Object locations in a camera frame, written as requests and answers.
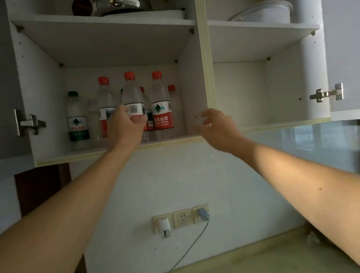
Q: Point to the person's right hand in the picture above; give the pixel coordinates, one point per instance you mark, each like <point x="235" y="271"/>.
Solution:
<point x="223" y="134"/>

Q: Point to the person's left forearm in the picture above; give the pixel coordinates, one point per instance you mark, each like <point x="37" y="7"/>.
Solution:
<point x="50" y="231"/>

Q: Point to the group of bottles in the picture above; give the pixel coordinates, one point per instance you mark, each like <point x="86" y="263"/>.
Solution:
<point x="162" y="117"/>

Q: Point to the dark brown bowl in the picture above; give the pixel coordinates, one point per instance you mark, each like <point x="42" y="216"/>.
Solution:
<point x="80" y="5"/>

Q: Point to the beige table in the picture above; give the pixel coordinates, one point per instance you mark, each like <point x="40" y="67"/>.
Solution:
<point x="256" y="260"/>

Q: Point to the red-cap water bottle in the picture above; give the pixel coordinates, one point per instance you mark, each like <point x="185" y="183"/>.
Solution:
<point x="130" y="95"/>

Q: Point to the blue-grey plug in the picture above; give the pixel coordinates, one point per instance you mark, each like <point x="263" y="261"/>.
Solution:
<point x="203" y="214"/>

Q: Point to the white charger plug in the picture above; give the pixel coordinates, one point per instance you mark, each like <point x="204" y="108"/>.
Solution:
<point x="164" y="227"/>

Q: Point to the clear bag of brown snacks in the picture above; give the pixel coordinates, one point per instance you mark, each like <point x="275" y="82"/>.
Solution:
<point x="313" y="238"/>

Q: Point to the person's right forearm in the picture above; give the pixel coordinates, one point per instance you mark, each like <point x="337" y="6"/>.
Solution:
<point x="323" y="191"/>

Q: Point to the person's left hand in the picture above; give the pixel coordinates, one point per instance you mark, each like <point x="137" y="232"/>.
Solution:
<point x="124" y="133"/>

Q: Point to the beige wall outlet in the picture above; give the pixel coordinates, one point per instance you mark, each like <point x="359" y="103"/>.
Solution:
<point x="154" y="218"/>
<point x="182" y="219"/>
<point x="195" y="210"/>

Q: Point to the white plastic basin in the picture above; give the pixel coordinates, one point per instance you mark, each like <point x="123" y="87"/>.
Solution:
<point x="270" y="13"/>

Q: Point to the white wall cabinet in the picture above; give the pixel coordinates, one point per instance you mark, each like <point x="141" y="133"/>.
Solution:
<point x="102" y="44"/>

